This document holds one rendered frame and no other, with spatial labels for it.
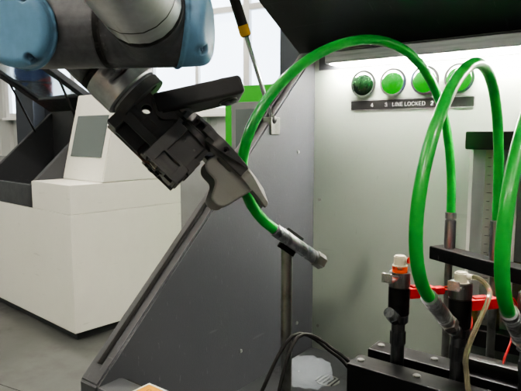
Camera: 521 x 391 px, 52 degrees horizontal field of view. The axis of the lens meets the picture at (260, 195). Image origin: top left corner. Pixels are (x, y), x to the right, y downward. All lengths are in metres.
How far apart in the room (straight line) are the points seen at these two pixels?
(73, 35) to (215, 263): 0.47
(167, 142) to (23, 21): 0.20
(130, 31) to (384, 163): 0.66
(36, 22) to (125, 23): 0.11
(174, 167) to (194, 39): 0.17
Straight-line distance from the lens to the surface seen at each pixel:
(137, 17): 0.47
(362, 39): 0.78
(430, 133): 0.57
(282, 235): 0.71
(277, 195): 1.01
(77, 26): 0.57
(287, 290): 0.76
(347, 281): 1.11
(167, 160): 0.64
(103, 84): 0.66
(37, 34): 0.56
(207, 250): 0.87
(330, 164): 1.09
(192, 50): 0.54
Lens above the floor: 1.29
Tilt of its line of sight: 7 degrees down
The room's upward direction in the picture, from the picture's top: straight up
